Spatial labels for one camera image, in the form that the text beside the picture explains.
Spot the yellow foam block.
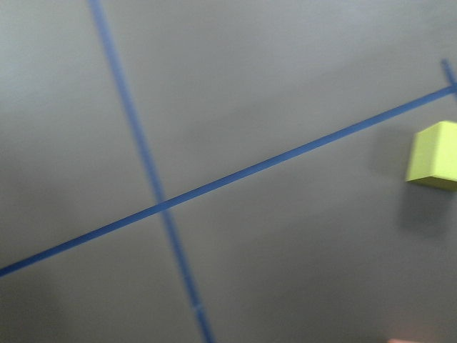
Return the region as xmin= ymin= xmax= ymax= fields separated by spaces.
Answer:
xmin=406 ymin=121 xmax=456 ymax=192

